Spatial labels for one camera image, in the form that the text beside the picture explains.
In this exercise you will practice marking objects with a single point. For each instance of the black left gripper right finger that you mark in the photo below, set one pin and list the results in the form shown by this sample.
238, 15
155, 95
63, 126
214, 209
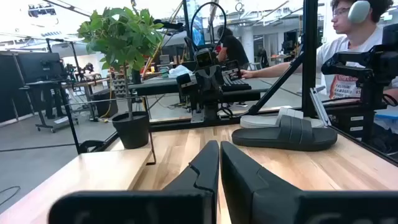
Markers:
264, 202

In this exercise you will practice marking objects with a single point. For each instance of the white plastic bag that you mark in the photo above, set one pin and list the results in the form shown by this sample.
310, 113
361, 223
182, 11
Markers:
178, 71

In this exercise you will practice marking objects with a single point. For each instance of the black bin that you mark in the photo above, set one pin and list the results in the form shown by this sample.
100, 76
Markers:
104, 104

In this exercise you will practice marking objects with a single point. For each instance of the green potted plant black pot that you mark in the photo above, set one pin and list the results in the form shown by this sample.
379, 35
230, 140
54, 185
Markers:
132, 130

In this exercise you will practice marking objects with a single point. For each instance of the person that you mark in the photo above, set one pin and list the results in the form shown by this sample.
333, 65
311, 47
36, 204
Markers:
234, 49
345, 43

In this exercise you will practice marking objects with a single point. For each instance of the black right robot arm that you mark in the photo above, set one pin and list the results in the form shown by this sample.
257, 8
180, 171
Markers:
211, 105

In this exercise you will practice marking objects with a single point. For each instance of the dark grey rubber slide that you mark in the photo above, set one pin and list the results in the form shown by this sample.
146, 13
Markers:
280, 141

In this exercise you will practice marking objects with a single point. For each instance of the silver frame bracket plate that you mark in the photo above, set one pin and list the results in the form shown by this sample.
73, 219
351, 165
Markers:
320, 109

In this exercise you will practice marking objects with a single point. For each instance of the white rubber slide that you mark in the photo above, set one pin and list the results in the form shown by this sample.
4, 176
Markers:
258, 122

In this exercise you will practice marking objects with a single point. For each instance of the black computer monitor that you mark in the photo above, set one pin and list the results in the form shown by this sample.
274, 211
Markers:
40, 67

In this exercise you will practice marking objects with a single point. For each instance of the black keyboard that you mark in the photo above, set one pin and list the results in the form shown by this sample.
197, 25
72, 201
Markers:
236, 84

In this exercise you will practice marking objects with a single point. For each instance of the black aluminium table frame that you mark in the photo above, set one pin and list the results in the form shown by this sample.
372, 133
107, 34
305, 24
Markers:
310, 62

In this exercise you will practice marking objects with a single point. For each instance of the black drawer cabinet white labels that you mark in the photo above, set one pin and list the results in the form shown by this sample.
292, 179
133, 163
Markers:
342, 124

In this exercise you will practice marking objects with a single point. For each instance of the black desk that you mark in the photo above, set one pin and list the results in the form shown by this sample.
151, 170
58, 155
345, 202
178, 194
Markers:
155, 87

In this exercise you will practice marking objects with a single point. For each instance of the wooden shelf black metal frame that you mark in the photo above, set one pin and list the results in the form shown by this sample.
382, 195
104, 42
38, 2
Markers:
93, 171

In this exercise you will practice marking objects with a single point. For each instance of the black rolling stand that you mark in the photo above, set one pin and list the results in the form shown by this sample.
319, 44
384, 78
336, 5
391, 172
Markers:
46, 93

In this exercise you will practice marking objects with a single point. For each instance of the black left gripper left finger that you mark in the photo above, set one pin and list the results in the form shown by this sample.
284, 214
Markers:
186, 205

